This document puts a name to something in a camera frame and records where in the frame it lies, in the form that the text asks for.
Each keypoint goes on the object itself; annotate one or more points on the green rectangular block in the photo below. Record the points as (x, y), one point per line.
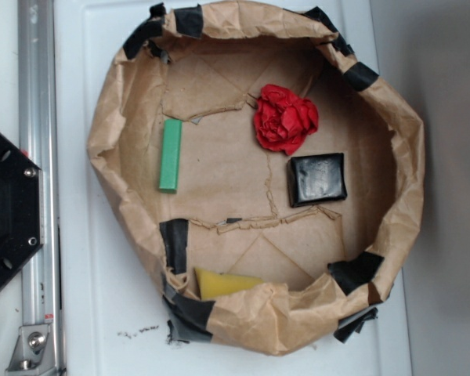
(170, 156)

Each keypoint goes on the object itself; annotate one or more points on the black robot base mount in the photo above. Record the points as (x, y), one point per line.
(20, 211)

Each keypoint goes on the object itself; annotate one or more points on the aluminium extrusion rail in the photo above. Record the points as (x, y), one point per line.
(41, 284)

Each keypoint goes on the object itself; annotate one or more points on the black box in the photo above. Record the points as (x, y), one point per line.
(316, 178)

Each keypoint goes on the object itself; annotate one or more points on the red crumpled paper ball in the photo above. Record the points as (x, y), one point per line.
(283, 120)

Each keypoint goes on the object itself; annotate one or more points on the metal corner bracket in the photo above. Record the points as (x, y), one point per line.
(34, 352)

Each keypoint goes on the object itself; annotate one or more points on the yellow sponge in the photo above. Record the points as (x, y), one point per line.
(212, 285)

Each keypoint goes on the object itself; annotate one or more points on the brown paper bag bin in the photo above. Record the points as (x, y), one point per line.
(325, 266)

